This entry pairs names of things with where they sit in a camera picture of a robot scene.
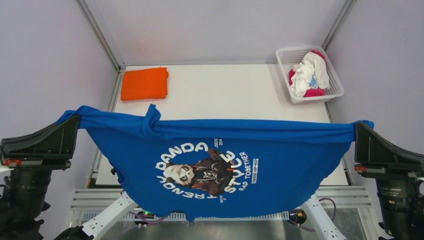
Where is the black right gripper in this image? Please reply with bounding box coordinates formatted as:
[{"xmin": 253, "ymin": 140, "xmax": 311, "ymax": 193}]
[{"xmin": 353, "ymin": 118, "xmax": 424, "ymax": 236}]

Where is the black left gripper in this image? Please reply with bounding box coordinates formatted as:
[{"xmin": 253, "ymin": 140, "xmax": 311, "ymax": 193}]
[{"xmin": 1, "ymin": 107, "xmax": 82, "ymax": 218}]

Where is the blue panda print t-shirt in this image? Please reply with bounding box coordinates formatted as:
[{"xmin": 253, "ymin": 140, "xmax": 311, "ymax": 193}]
[{"xmin": 58, "ymin": 105, "xmax": 356, "ymax": 222}]

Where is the pink crumpled t-shirt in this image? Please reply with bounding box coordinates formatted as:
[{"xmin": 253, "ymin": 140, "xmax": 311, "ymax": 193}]
[{"xmin": 288, "ymin": 49, "xmax": 327, "ymax": 98}]

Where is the white crumpled t-shirt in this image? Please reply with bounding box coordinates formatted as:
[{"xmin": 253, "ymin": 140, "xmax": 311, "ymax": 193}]
[{"xmin": 290, "ymin": 51, "xmax": 331, "ymax": 98}]

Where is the folded orange t-shirt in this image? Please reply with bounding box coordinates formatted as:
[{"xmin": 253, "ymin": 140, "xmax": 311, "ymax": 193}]
[{"xmin": 120, "ymin": 67, "xmax": 169, "ymax": 102}]

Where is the white plastic laundry basket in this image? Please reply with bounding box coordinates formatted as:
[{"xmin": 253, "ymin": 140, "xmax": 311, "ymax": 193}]
[{"xmin": 275, "ymin": 46, "xmax": 345, "ymax": 105}]

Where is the aluminium frame rail left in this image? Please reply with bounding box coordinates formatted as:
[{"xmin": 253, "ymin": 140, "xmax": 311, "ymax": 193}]
[{"xmin": 76, "ymin": 0, "xmax": 127, "ymax": 180}]

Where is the aluminium frame rail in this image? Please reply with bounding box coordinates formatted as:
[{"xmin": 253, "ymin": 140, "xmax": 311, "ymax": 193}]
[
  {"xmin": 76, "ymin": 0, "xmax": 127, "ymax": 180},
  {"xmin": 321, "ymin": 0, "xmax": 357, "ymax": 51}
]

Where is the white slotted cable duct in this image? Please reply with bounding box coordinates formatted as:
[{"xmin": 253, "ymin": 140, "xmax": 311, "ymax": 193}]
[{"xmin": 82, "ymin": 211, "xmax": 291, "ymax": 222}]

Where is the aluminium frame rail right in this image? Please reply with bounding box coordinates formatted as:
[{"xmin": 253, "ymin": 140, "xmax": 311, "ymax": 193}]
[{"xmin": 321, "ymin": 0, "xmax": 357, "ymax": 51}]

